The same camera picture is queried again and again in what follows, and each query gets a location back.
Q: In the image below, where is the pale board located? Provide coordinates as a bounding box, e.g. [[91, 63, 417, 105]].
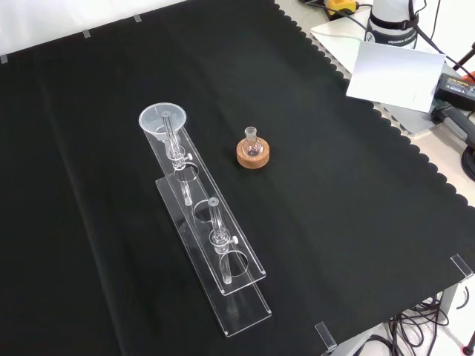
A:
[[345, 40, 446, 113]]

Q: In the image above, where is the black and grey clamp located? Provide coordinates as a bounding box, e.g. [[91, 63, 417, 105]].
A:
[[431, 103, 475, 149]]

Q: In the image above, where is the cork ring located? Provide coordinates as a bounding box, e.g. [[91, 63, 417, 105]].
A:
[[236, 137, 271, 170]]

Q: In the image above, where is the black cloth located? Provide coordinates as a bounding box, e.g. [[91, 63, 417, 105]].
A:
[[0, 0, 475, 356]]

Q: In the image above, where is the yellow stop button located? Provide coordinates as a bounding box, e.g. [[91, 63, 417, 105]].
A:
[[324, 0, 361, 20]]

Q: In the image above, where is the black power adapter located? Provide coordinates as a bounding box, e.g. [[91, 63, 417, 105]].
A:
[[433, 73, 475, 111]]

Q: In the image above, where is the clear cloth clip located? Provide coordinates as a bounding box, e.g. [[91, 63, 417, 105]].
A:
[[314, 321, 338, 354], [450, 254, 474, 279]]

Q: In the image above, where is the small round-bottom glass flask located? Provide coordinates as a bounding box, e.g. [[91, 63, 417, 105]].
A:
[[243, 126, 263, 156]]

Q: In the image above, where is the clear plastic funnel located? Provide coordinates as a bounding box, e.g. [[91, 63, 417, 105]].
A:
[[139, 102, 188, 156]]

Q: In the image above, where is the black tripod leg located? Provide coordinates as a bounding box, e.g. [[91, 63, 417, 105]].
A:
[[451, 39, 475, 75]]

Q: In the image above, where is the grey base plate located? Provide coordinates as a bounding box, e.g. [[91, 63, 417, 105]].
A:
[[309, 16, 446, 136]]

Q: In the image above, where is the clear acrylic funnel stand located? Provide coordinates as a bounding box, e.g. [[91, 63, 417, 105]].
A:
[[142, 109, 272, 337]]

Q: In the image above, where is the black cable bundle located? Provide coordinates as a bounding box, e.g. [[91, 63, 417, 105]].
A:
[[384, 292, 471, 356]]

